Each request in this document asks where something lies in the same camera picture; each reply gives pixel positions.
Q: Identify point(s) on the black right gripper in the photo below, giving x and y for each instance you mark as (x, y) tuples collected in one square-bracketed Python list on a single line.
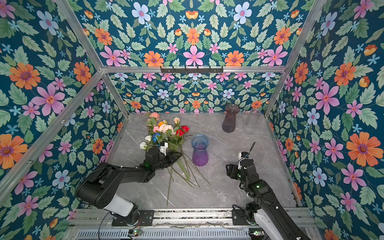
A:
[(232, 169)]

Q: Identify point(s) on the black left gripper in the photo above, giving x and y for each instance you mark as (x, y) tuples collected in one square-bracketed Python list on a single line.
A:
[(170, 155)]

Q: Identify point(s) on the red artificial rose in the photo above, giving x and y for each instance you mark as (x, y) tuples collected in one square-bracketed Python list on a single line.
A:
[(180, 133)]

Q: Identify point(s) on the blue artificial rose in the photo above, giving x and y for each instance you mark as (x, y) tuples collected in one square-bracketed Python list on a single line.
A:
[(156, 137)]

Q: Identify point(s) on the purple blue glass vase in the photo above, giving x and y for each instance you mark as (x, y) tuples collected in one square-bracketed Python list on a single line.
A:
[(200, 144)]

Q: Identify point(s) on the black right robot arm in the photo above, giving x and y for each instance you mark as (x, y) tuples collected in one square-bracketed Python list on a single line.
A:
[(265, 209)]

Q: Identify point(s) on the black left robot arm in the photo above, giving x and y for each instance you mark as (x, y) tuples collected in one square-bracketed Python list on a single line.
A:
[(99, 188)]

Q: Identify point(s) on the clear glass vase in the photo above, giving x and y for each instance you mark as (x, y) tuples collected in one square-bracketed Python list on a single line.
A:
[(252, 121)]

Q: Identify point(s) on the dark smoky glass vase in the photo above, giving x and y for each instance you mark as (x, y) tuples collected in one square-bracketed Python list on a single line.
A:
[(229, 123)]

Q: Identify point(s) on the cream pink peony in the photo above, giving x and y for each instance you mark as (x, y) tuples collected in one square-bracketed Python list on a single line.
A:
[(165, 128)]

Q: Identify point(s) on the red rose at pile edge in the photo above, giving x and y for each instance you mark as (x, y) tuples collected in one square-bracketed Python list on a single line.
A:
[(185, 129)]

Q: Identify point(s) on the orange artificial flower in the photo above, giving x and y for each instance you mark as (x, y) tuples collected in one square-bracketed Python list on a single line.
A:
[(164, 122)]

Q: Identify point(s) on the cream peach rose bud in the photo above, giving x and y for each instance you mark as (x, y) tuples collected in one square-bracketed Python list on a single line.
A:
[(176, 120)]

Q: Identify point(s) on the pink carnation top flower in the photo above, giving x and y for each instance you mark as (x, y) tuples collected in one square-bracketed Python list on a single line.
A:
[(156, 116)]

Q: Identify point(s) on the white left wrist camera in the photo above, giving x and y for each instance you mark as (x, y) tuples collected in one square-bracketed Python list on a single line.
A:
[(164, 148)]

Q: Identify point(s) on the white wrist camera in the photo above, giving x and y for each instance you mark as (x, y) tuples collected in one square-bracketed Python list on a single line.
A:
[(164, 148), (243, 156)]

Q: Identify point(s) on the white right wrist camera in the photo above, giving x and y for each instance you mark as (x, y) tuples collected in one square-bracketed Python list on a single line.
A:
[(243, 156)]

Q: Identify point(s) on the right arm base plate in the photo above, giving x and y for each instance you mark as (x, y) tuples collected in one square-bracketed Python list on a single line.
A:
[(241, 217)]

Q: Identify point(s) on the aluminium front rail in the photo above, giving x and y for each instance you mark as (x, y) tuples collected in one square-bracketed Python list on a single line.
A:
[(189, 217)]

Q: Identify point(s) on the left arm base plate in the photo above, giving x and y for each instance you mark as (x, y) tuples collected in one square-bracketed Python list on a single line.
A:
[(135, 218)]

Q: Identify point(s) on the black wall hook rack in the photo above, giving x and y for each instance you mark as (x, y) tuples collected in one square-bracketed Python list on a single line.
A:
[(188, 70)]

